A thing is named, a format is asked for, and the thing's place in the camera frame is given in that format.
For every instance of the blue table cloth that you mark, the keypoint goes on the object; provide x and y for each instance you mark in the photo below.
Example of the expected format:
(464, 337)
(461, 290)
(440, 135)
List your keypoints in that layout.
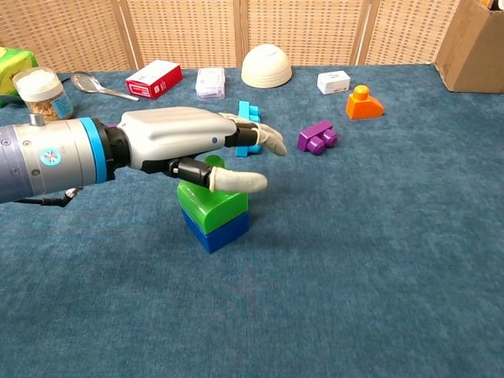
(275, 307)

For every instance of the red and white box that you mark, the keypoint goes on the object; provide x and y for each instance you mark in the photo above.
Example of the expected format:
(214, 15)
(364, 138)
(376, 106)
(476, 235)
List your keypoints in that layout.
(153, 80)

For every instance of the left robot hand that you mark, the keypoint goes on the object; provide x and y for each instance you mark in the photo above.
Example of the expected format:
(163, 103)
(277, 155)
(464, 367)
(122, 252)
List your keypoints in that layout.
(173, 132)

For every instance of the cream upturned bowl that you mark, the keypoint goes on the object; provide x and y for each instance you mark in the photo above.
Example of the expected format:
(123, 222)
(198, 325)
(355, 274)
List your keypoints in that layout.
(265, 69)

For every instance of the woven folding screen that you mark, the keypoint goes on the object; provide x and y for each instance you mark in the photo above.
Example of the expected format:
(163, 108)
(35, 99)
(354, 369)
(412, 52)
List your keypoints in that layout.
(189, 31)

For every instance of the green tissue box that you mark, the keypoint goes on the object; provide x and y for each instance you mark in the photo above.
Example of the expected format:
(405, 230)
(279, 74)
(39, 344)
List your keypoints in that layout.
(12, 65)

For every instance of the small white box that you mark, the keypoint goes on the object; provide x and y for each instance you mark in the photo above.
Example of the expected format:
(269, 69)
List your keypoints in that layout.
(334, 82)

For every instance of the green toy block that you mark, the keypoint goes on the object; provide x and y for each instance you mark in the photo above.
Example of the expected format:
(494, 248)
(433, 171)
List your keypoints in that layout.
(212, 208)

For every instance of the blue toy block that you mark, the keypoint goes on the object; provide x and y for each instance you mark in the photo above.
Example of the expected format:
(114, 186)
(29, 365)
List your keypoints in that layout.
(226, 236)

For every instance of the white-lidded clear jar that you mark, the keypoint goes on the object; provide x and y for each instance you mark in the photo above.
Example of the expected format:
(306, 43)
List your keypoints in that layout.
(43, 94)

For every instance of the light blue long block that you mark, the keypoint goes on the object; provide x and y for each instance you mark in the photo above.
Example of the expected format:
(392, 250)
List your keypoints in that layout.
(248, 109)

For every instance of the clear plastic case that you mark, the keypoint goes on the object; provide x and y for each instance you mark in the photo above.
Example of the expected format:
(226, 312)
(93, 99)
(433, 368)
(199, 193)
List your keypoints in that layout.
(211, 83)

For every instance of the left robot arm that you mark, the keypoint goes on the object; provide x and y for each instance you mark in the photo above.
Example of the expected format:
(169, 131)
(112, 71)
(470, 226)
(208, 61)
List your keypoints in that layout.
(51, 157)

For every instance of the orange sloped one-stud block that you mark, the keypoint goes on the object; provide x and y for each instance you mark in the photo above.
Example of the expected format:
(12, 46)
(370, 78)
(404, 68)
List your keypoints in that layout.
(362, 108)

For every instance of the cardboard box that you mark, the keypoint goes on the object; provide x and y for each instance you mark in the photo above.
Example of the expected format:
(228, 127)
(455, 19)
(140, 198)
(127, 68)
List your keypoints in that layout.
(468, 51)

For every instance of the purple two-stud block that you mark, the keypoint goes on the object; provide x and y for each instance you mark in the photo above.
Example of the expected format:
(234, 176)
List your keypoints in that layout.
(311, 136)

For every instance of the metal spoon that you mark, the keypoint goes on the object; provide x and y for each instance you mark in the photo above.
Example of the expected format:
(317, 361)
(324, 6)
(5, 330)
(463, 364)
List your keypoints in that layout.
(84, 82)

